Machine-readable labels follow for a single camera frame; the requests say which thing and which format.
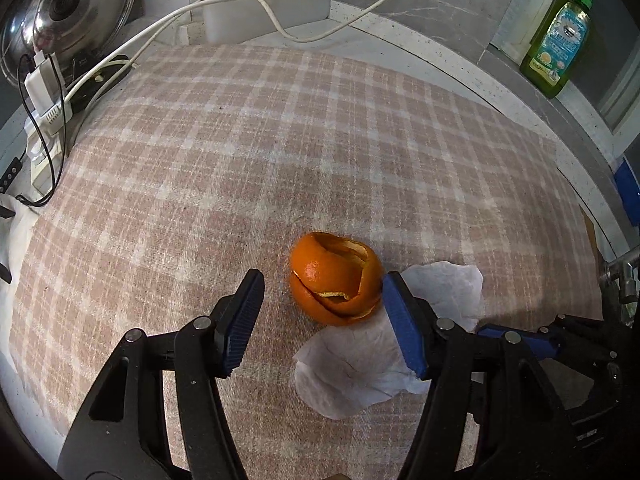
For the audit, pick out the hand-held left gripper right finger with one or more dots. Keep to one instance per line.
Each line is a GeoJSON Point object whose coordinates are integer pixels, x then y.
{"type": "Point", "coordinates": [402, 325]}

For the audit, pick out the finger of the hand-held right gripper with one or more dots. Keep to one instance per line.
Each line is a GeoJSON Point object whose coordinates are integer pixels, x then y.
{"type": "Point", "coordinates": [542, 346]}
{"type": "Point", "coordinates": [582, 324]}

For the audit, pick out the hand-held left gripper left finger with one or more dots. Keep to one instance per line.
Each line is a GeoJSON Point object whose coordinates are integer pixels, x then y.
{"type": "Point", "coordinates": [242, 325]}

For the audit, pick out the white tissue paper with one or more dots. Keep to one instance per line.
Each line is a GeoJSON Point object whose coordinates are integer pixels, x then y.
{"type": "Point", "coordinates": [350, 375]}

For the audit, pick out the orange peel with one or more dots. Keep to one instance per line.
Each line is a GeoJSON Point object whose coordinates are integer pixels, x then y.
{"type": "Point", "coordinates": [325, 270]}

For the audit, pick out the metal fixture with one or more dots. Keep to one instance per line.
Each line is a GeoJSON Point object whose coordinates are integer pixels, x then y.
{"type": "Point", "coordinates": [620, 280]}

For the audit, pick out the brown cardboard piece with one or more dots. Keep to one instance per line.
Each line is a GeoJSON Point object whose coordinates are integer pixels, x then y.
{"type": "Point", "coordinates": [590, 230]}

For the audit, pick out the blue plastic piece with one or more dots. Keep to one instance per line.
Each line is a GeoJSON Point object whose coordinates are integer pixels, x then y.
{"type": "Point", "coordinates": [629, 185]}

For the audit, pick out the beige plaid cloth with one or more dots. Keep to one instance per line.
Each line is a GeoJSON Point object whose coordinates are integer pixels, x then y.
{"type": "Point", "coordinates": [300, 135]}

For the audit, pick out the white power strip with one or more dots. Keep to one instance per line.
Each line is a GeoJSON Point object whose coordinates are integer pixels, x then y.
{"type": "Point", "coordinates": [42, 155]}

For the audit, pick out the green dish soap bottle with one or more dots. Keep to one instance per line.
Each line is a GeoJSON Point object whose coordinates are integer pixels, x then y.
{"type": "Point", "coordinates": [555, 55]}

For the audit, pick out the white charger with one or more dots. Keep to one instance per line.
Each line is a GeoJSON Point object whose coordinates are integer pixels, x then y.
{"type": "Point", "coordinates": [42, 80]}

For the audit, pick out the steel pot lid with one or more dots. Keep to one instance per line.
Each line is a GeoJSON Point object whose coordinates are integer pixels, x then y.
{"type": "Point", "coordinates": [90, 10]}

